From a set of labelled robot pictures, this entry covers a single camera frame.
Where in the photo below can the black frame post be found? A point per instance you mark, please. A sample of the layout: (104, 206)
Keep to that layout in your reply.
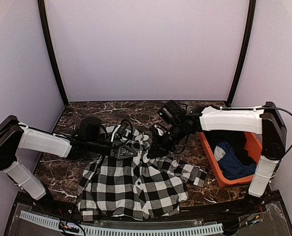
(243, 52)
(50, 51)

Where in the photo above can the white slotted cable duct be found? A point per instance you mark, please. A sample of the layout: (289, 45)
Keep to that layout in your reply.
(114, 229)

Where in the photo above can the orange plastic basket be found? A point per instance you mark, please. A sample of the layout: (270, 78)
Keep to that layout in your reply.
(253, 146)

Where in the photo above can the left black frame post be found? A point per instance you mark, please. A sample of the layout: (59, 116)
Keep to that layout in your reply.
(50, 51)

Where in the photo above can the white brooch back piece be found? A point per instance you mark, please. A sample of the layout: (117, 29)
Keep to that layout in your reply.
(145, 138)

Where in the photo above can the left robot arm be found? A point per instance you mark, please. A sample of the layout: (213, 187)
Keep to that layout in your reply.
(91, 136)

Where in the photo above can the right black frame post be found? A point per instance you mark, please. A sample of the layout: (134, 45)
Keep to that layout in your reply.
(243, 52)

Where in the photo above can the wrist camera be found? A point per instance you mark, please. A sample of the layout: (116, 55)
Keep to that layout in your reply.
(158, 130)
(124, 131)

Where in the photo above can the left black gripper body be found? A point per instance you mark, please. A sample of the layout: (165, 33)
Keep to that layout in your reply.
(115, 143)

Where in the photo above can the blue garment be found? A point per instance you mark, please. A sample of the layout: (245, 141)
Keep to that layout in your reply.
(230, 166)

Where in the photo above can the black garment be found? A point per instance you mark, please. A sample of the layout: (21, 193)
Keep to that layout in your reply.
(236, 139)

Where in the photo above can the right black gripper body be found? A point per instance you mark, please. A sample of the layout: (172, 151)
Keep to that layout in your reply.
(167, 143)

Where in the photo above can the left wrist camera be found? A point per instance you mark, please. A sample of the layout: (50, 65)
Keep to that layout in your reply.
(124, 131)

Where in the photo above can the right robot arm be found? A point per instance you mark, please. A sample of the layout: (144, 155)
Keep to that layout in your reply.
(262, 120)

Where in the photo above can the black white plaid shirt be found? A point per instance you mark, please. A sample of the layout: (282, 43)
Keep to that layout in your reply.
(139, 174)

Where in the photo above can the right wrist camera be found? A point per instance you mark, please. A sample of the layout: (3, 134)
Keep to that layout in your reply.
(158, 130)

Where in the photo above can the black front rail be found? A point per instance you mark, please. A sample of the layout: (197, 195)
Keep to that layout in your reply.
(146, 206)

